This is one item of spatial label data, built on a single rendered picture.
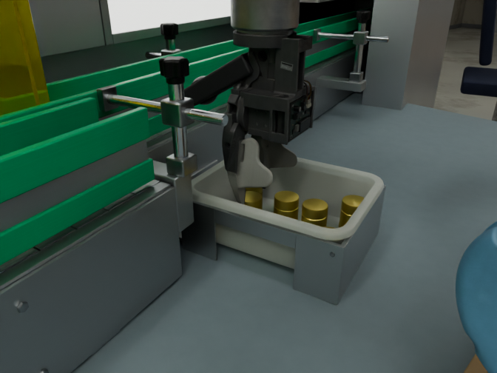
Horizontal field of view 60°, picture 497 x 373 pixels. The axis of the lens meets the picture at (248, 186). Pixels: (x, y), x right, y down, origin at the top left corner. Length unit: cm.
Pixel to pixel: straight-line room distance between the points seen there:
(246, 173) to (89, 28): 35
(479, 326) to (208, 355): 27
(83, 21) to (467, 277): 62
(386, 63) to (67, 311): 102
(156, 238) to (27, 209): 15
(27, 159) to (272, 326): 29
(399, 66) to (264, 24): 79
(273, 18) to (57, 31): 34
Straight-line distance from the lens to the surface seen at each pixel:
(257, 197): 58
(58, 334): 43
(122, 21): 78
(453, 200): 78
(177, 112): 45
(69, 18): 71
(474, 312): 26
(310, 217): 56
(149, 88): 59
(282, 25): 48
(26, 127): 46
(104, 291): 44
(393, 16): 122
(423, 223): 69
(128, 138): 43
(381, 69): 124
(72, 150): 39
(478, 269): 24
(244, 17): 48
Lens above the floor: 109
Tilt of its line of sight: 27 degrees down
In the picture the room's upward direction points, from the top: straight up
